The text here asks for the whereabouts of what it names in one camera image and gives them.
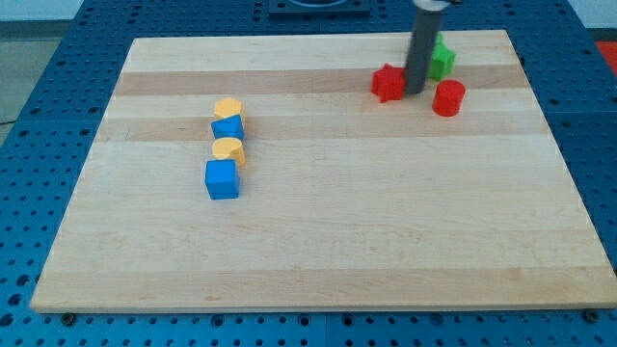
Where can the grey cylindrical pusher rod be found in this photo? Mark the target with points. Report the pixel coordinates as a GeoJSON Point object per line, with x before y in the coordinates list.
{"type": "Point", "coordinates": [426, 27]}

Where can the red cylinder block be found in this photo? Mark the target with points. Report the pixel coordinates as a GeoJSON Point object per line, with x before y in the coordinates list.
{"type": "Point", "coordinates": [448, 98]}

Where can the green star block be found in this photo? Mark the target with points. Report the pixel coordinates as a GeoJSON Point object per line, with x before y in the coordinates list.
{"type": "Point", "coordinates": [442, 60]}

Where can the blue cube block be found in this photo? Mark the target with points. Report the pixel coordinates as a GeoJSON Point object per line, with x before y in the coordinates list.
{"type": "Point", "coordinates": [222, 179]}

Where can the blue triangle block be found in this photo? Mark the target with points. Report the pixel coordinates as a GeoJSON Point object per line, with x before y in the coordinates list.
{"type": "Point", "coordinates": [229, 127]}

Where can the wooden board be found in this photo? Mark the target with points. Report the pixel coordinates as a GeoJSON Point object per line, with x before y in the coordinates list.
{"type": "Point", "coordinates": [345, 203]}

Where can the yellow hexagon block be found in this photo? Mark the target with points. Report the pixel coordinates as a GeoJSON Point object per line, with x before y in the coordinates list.
{"type": "Point", "coordinates": [228, 107]}

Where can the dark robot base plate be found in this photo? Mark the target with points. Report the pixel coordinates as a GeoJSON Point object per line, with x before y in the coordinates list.
{"type": "Point", "coordinates": [285, 7]}

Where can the red star block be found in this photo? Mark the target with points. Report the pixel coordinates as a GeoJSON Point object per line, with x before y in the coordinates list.
{"type": "Point", "coordinates": [388, 83]}

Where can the silver rod mount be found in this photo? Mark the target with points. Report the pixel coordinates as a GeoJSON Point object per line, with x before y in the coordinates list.
{"type": "Point", "coordinates": [436, 5]}

